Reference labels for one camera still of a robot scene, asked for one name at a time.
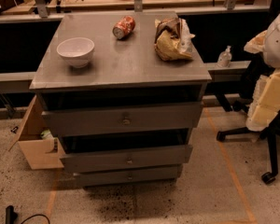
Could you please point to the white ceramic bowl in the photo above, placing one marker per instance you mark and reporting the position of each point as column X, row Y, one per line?
column 76, row 52

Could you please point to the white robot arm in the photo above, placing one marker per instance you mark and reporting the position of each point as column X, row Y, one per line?
column 271, row 51

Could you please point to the bottom grey drawer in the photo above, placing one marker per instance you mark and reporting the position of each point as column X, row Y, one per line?
column 129, row 176

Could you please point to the open cardboard box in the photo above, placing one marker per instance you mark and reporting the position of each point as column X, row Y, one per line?
column 39, row 147

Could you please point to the top grey drawer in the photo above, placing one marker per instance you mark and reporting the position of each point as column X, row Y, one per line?
column 123, row 119

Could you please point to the grey drawer cabinet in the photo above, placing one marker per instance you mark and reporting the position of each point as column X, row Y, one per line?
column 120, row 73

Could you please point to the grey metal rail frame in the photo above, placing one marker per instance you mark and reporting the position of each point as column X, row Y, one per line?
column 19, row 81

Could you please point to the red coke can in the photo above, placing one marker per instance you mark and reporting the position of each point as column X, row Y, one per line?
column 123, row 27

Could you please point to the black office chair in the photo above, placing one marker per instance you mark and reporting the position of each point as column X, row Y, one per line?
column 248, row 81

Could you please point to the yellow brown chip bag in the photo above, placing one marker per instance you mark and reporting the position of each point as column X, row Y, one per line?
column 173, row 39

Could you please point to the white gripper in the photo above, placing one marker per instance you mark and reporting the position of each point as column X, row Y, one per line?
column 278, row 44

